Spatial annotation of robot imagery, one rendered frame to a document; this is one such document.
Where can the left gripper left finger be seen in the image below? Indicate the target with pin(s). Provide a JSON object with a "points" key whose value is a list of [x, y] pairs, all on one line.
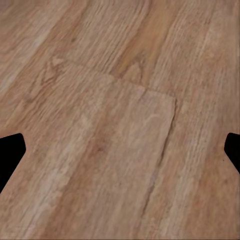
{"points": [[12, 150]]}

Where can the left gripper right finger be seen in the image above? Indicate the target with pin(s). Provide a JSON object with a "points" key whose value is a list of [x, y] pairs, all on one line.
{"points": [[232, 149]]}

